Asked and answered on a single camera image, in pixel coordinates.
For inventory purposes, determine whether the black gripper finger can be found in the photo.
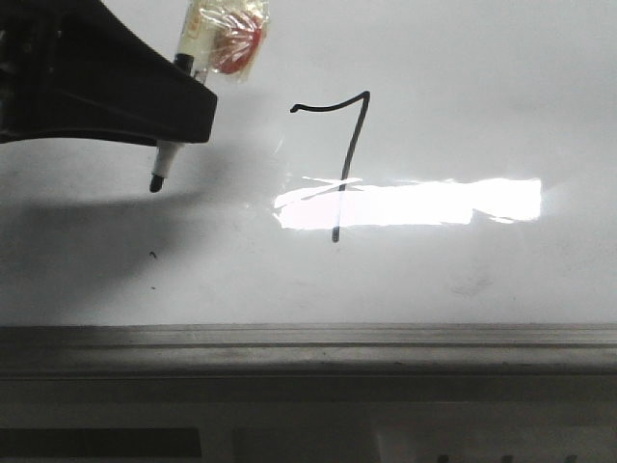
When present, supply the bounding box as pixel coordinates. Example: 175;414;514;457
1;1;217;146

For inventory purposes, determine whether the black whiteboard marker with tape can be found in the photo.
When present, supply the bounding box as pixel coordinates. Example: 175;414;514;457
149;1;269;193

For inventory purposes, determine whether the white whiteboard with metal frame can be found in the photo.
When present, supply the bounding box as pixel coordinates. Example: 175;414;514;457
1;1;616;378

